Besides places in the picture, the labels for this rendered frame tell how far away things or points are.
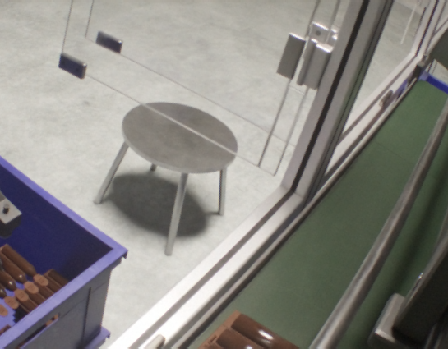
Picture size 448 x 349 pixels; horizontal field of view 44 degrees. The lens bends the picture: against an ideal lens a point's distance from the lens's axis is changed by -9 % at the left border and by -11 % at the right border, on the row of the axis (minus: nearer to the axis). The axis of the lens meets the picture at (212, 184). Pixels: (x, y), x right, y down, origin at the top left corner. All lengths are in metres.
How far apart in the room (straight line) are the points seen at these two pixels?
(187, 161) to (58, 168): 0.46
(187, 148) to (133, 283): 0.35
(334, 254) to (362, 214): 0.10
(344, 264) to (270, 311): 0.12
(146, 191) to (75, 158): 0.24
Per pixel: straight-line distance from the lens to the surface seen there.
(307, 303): 0.54
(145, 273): 1.47
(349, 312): 0.30
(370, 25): 0.71
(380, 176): 0.79
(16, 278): 0.80
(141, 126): 1.51
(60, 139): 1.85
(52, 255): 1.01
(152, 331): 0.58
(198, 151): 1.47
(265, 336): 0.43
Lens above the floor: 1.04
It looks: 35 degrees down
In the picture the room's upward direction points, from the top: 18 degrees clockwise
